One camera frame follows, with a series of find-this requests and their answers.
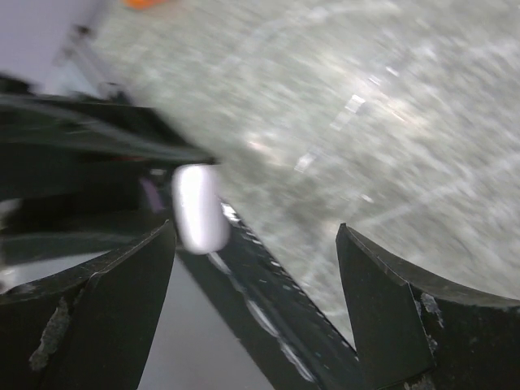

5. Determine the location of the orange juice box near left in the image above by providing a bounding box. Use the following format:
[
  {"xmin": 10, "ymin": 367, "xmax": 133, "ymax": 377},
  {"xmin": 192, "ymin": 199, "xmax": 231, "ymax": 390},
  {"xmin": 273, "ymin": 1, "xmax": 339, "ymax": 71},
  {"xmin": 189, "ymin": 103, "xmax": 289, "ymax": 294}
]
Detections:
[{"xmin": 123, "ymin": 0, "xmax": 164, "ymax": 11}]

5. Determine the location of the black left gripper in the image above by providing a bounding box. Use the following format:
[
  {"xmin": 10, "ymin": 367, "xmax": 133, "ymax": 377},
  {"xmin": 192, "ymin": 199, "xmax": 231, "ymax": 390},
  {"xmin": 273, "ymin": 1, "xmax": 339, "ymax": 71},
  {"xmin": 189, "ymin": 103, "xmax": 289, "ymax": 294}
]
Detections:
[{"xmin": 1, "ymin": 76, "xmax": 215, "ymax": 244}]

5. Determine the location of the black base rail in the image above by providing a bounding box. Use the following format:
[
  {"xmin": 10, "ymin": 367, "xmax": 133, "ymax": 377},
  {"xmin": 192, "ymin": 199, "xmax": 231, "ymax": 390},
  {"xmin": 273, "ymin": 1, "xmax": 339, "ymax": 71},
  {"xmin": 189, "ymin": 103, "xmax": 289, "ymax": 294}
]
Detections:
[{"xmin": 180, "ymin": 202, "xmax": 367, "ymax": 390}]

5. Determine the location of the white earbuds charging case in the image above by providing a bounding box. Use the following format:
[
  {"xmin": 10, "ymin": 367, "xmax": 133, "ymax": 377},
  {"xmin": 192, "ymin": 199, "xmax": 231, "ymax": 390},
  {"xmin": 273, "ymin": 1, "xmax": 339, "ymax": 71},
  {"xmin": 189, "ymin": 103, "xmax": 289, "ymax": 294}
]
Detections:
[{"xmin": 171, "ymin": 164, "xmax": 230, "ymax": 255}]

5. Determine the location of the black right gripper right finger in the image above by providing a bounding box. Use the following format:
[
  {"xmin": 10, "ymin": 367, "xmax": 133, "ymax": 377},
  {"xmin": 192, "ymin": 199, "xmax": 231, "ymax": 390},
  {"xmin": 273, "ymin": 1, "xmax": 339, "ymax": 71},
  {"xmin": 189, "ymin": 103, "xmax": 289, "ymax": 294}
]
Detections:
[{"xmin": 336, "ymin": 225, "xmax": 519, "ymax": 390}]

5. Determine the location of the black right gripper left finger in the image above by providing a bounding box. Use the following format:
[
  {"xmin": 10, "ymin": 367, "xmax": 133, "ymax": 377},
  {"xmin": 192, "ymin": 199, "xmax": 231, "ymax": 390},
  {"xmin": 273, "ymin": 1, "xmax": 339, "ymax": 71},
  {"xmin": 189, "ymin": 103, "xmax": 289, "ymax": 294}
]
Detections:
[{"xmin": 1, "ymin": 222, "xmax": 176, "ymax": 389}]

